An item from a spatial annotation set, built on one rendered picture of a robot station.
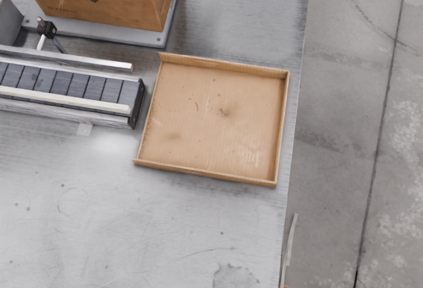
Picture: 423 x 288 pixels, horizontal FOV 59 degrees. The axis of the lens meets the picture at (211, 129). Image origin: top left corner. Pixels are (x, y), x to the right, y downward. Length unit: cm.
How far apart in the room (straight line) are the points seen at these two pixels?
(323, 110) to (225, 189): 109
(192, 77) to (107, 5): 25
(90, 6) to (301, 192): 115
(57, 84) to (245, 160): 44
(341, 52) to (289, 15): 101
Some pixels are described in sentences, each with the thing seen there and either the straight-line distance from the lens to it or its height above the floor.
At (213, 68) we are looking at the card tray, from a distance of 89.
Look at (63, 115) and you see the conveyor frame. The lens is 88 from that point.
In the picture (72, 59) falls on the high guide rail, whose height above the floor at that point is 96.
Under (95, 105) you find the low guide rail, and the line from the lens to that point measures 80.
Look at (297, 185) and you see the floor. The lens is 167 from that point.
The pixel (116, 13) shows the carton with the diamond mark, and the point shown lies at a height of 90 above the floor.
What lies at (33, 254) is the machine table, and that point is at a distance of 86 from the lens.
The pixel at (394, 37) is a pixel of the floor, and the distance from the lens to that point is 211.
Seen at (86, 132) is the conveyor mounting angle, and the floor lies 83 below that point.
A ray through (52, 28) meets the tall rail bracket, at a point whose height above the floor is 96.
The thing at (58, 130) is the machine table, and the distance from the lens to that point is 90.
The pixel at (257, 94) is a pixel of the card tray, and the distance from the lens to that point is 86.
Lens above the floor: 161
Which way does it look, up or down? 70 degrees down
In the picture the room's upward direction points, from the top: 4 degrees counter-clockwise
